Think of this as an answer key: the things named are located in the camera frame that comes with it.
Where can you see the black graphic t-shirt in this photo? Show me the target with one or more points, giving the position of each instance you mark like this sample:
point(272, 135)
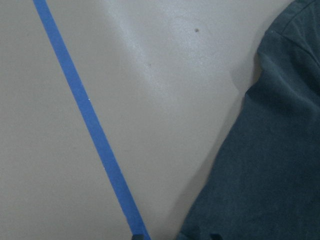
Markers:
point(265, 180)

